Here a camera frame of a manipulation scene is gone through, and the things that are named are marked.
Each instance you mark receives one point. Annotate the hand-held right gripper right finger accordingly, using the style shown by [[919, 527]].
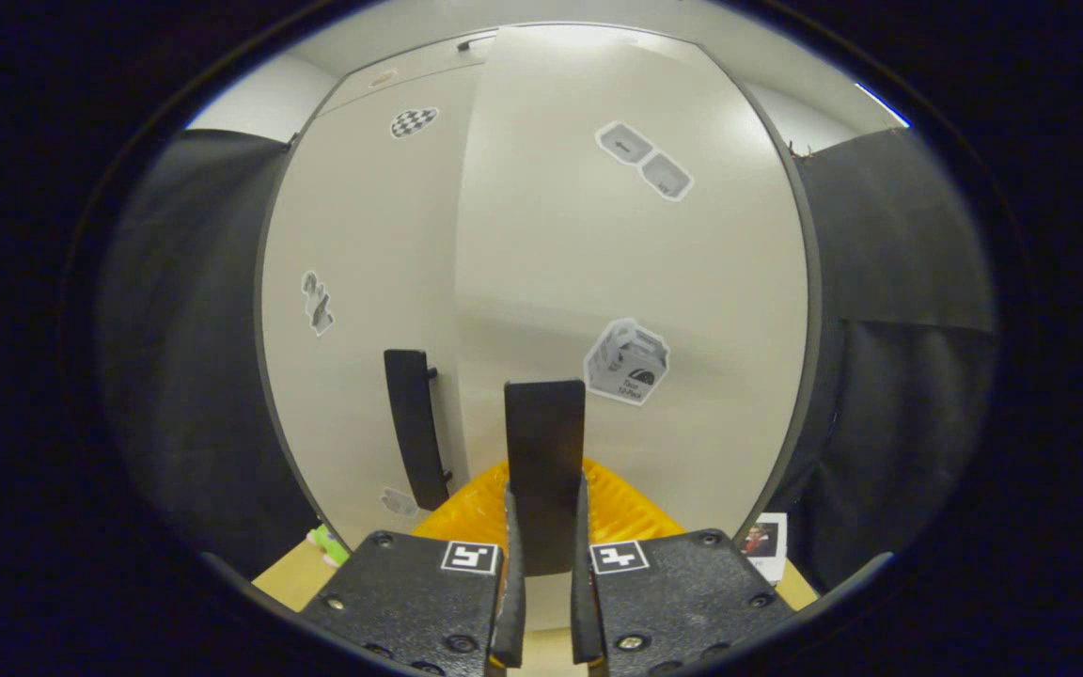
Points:
[[682, 602]]

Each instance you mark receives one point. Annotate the white book with portrait cover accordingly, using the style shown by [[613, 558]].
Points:
[[767, 545]]

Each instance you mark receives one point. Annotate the pink and green plush toy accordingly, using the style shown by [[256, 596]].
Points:
[[330, 547]]

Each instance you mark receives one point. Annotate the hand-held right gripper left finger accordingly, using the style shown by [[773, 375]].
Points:
[[410, 602]]

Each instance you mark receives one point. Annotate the black backdrop cloth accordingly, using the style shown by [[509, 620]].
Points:
[[194, 329]]

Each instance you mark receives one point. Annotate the beige double-door shoe cabinet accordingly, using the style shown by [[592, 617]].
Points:
[[410, 70]]

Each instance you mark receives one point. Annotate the beige cabinet door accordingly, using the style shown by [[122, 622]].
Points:
[[363, 235], [551, 235]]

